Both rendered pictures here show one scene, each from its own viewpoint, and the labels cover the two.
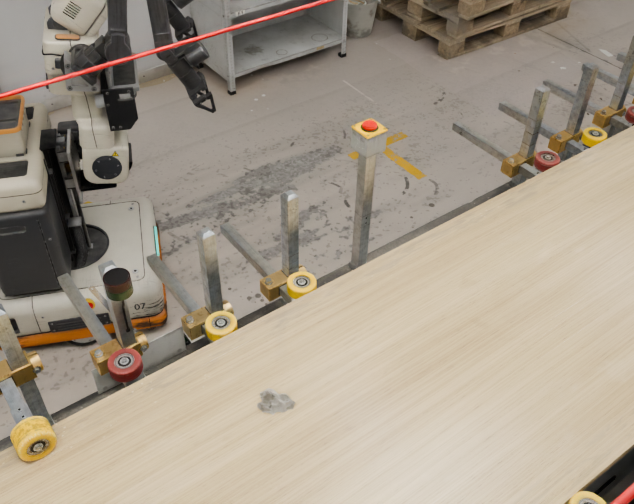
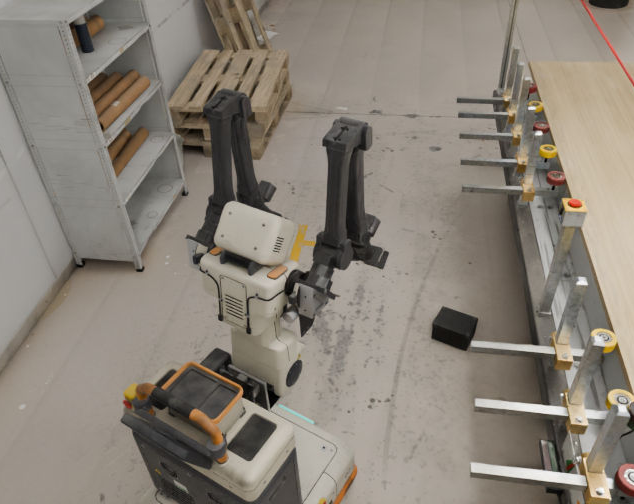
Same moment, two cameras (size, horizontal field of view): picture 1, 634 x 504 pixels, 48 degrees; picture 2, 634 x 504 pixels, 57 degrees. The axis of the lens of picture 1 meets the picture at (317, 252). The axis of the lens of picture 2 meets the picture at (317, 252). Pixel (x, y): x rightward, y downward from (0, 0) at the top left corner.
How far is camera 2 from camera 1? 187 cm
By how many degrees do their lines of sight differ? 31
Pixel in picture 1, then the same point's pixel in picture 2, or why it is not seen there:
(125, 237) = not seen: hidden behind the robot
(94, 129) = (288, 345)
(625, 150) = (573, 149)
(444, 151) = not seen: hidden behind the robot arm
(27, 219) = (287, 466)
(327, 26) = (158, 177)
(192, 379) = not seen: outside the picture
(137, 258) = (310, 437)
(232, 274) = (335, 400)
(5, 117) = (205, 390)
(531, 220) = (613, 215)
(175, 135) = (141, 331)
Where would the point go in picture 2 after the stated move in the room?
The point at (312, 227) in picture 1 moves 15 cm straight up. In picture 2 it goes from (337, 326) to (337, 307)
